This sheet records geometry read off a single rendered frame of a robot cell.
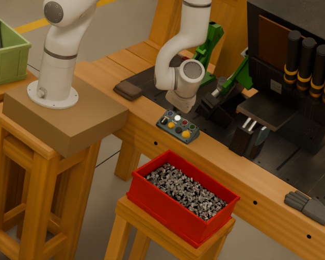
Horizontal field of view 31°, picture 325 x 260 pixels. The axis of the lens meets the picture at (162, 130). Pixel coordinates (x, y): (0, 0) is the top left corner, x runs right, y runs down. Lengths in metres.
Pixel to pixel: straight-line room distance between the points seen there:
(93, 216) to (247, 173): 1.17
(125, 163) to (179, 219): 1.41
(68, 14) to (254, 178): 0.87
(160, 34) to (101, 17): 2.29
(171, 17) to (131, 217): 1.14
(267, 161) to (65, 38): 0.88
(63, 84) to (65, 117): 0.12
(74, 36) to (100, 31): 2.81
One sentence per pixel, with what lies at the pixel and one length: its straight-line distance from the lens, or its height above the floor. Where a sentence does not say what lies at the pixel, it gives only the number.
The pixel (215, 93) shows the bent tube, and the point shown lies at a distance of 2.38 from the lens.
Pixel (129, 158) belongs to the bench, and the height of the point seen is 0.17.
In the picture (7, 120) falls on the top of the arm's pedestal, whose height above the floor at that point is 0.85.
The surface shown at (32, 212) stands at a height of 0.52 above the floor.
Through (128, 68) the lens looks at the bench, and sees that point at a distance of 2.62.
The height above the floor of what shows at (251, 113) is 1.13.
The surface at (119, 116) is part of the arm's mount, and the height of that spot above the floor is 0.92.
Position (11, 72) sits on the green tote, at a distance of 2.51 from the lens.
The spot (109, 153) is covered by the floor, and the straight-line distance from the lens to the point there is 3.53.
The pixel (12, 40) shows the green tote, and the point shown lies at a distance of 2.59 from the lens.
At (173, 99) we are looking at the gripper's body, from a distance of 2.08.
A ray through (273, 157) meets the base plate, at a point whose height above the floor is 0.90.
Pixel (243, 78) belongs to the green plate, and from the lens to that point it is 2.26.
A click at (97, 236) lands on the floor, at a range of 3.02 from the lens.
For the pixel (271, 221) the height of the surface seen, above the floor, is 0.82.
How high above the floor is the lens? 2.15
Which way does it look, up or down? 34 degrees down
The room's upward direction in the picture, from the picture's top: 17 degrees clockwise
